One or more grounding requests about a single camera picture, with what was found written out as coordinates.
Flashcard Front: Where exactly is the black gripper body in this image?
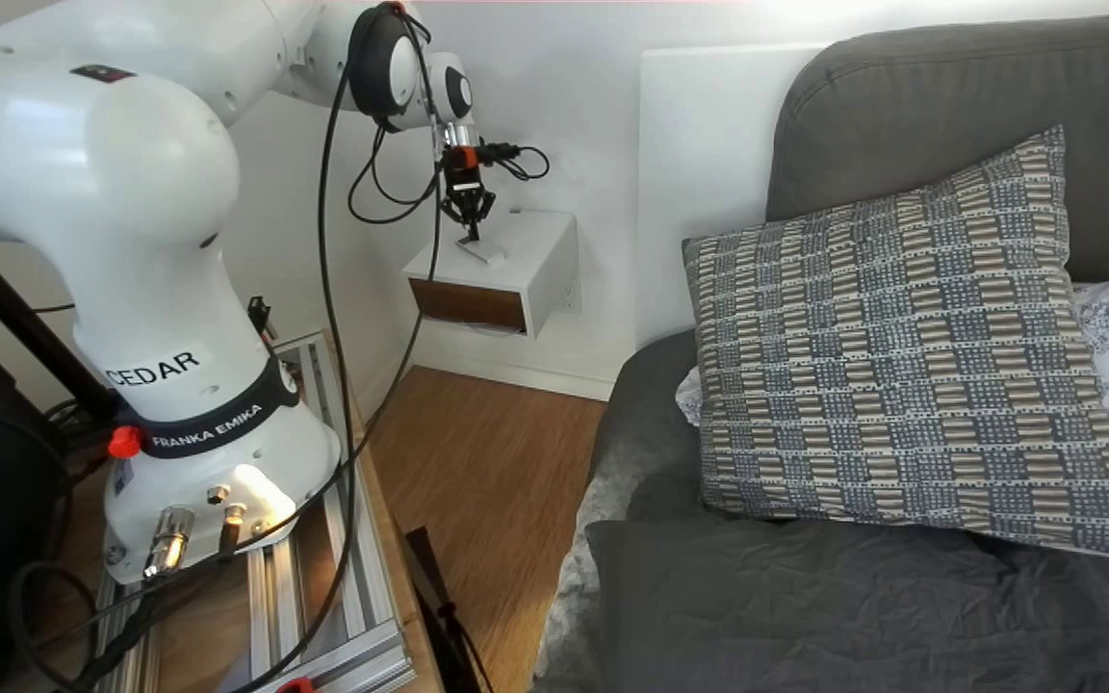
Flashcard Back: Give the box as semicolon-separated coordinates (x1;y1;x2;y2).
439;145;492;224

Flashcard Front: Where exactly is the white remote control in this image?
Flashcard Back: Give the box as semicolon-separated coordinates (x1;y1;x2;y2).
457;240;492;264

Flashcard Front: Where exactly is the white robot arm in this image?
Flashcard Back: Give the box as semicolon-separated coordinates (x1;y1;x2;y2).
0;0;474;584

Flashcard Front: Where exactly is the aluminium profile robot base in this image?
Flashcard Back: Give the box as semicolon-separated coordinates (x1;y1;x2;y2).
104;336;415;693

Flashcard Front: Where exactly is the dark grey duvet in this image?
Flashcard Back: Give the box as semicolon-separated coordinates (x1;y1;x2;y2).
530;336;1109;693

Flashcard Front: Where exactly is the grey upholstered headboard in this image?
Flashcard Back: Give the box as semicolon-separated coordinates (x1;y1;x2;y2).
765;16;1109;279

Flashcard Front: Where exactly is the black stand by bed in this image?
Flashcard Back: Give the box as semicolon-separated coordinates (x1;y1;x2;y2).
403;528;492;693

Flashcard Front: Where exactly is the patterned grey beige pillow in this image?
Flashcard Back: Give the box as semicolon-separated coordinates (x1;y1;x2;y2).
683;128;1109;559

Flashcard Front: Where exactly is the white wall-mounted nightstand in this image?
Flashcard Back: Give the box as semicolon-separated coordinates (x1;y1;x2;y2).
403;210;577;336

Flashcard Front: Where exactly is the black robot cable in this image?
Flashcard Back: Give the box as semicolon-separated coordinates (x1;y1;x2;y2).
9;2;553;693

